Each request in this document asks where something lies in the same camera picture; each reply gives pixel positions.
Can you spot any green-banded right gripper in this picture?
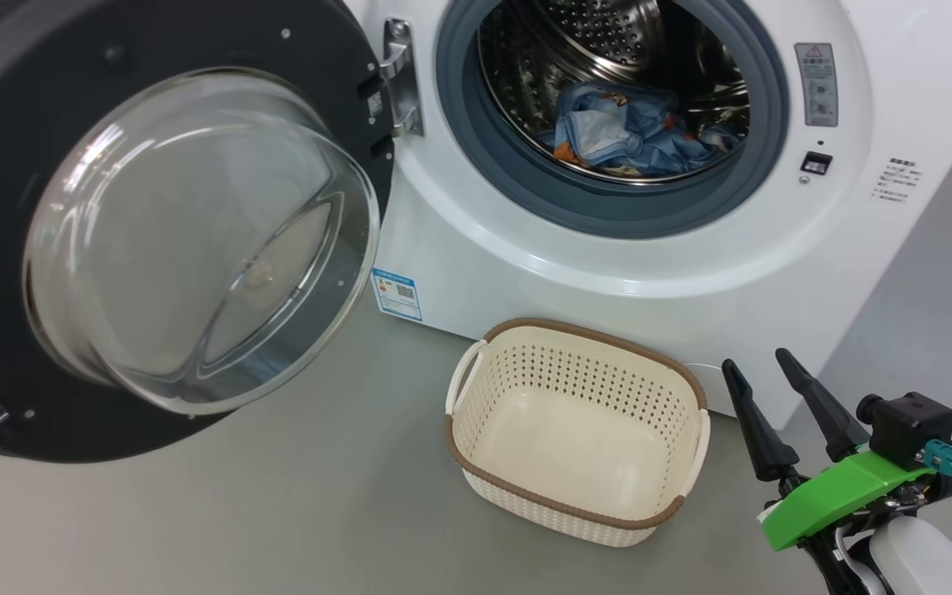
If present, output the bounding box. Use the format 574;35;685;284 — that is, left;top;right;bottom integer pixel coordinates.
721;348;936;553

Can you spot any blue bear-print garment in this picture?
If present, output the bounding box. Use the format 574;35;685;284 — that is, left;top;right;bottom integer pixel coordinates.
553;80;743;176

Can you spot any black washer door glass bowl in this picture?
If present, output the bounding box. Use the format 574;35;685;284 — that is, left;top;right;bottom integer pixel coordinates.
0;0;398;464

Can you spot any cream perforated laundry basket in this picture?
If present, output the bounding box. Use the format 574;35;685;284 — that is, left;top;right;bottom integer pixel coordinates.
445;317;712;549

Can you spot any white front-load washing machine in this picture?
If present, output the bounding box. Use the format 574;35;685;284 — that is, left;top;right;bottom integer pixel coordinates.
344;0;952;431

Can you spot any grey rubber door gasket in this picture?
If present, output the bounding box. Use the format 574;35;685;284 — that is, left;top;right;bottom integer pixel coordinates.
435;0;791;240

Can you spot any metal door hinge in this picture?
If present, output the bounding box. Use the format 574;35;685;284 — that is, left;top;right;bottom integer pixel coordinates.
377;17;426;139

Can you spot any round white filter cover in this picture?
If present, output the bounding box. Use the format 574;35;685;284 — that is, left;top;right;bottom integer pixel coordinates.
685;361;729;414

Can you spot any black text instruction sticker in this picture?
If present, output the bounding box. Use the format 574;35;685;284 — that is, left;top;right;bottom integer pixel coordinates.
871;157;925;203

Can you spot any grey warning sticker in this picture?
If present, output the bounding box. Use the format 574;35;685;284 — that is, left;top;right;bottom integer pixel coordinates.
794;41;840;129

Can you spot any blue energy label sticker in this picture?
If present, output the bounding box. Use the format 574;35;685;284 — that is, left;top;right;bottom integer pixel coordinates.
370;266;424;323

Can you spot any perforated steel drum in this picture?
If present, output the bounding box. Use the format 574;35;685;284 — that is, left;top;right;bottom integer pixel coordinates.
476;0;751;184

